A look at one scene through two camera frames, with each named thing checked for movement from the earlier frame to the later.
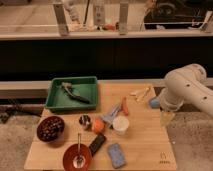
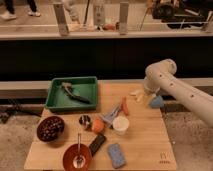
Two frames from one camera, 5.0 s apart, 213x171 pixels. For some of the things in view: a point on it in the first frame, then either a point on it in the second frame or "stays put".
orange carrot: (124, 106) stays put
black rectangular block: (97, 142) stays put
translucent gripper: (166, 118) to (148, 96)
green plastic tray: (72, 93) stays put
